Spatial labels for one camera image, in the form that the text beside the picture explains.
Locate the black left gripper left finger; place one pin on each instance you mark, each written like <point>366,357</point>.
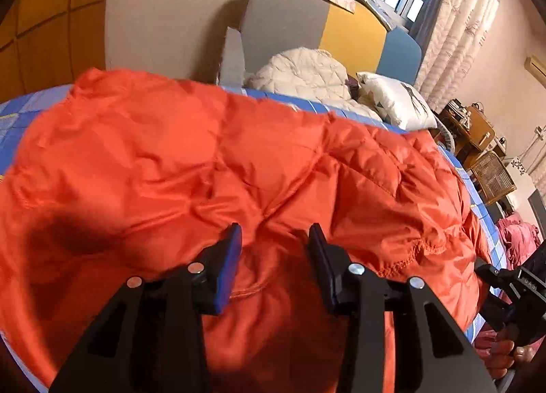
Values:
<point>150,336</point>

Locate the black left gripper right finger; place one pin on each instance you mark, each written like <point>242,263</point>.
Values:
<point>431,352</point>

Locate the orange puffer jacket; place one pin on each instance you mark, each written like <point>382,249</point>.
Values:
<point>239,213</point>

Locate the person's right hand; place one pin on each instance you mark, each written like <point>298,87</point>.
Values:
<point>504,354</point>

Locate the wicker chair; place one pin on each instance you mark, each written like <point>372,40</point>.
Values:
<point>492,177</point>

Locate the wooden bedside cabinet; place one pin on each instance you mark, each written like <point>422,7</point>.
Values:
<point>473,133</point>

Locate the white patterned pillow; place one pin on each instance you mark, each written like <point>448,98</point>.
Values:
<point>396,102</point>

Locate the cream quilted jacket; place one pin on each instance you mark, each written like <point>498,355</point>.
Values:
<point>311,74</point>

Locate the beige curtain right of window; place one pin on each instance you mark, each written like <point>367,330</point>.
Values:
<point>452,33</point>

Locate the orange wooden wardrobe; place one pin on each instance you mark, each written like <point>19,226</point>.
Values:
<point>45,43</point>

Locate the grey yellow blue headboard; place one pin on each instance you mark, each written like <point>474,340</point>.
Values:
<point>360,40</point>

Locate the wall air conditioner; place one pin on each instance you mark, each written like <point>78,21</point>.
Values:
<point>537,69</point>

